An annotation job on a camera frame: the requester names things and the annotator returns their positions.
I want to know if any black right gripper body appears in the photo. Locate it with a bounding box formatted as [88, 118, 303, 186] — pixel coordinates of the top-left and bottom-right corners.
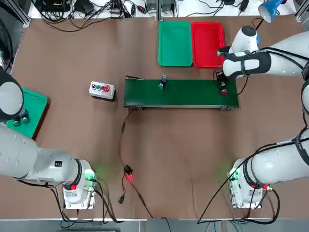
[216, 69, 227, 84]

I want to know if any red-capped push button part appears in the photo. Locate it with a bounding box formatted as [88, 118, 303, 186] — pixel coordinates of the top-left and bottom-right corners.
[219, 81, 229, 96]

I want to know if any grey push-button control box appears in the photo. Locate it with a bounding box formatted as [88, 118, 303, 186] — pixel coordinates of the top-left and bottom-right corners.
[88, 81, 116, 102]

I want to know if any green belt conveyor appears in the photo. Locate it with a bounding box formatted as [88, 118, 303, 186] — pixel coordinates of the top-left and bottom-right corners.
[123, 75, 240, 112]

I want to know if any black inline controller box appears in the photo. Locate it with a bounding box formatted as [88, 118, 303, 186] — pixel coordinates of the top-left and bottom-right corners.
[123, 164, 135, 181]

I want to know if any black equipment box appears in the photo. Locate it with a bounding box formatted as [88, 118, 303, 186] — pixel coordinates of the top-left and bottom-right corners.
[36, 0, 71, 12]

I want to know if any red plastic tray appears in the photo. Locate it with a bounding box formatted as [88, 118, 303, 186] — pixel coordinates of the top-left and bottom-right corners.
[191, 22, 227, 68]

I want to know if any green plastic tray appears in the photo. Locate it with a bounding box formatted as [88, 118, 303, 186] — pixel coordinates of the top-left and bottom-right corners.
[4, 88, 48, 141]
[158, 21, 194, 67]

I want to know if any blue desk lamp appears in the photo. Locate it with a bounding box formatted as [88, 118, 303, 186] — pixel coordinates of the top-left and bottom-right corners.
[252, 0, 283, 48]

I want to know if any aluminium frame post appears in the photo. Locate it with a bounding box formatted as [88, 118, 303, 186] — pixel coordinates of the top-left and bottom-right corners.
[295, 0, 309, 23]
[158, 0, 165, 21]

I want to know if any black right arm base cable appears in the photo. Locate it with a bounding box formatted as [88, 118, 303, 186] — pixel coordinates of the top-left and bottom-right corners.
[197, 141, 281, 224]

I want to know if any black arm base cable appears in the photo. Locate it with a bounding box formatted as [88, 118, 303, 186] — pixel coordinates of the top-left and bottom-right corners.
[197, 141, 281, 224]
[44, 180, 126, 223]

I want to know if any red and black conveyor cable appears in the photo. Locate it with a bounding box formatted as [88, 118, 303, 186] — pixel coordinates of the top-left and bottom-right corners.
[117, 107, 154, 218]

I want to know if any black left arm base cable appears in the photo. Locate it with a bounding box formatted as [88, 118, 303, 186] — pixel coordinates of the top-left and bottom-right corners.
[44, 180, 126, 223]

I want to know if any aluminium frame rail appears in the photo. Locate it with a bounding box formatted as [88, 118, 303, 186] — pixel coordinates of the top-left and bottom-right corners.
[13, 0, 32, 28]

